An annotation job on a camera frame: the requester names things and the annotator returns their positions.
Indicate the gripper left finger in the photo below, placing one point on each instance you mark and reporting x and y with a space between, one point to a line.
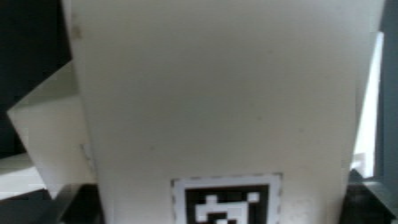
76 208

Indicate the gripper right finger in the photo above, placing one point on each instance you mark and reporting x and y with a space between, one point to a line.
371 203

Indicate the small white cabinet top box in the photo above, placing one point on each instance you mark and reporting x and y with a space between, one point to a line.
221 84

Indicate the white U-shaped fence frame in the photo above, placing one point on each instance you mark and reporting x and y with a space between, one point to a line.
21 178

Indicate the white cabinet body box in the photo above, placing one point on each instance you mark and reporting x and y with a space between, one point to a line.
47 118

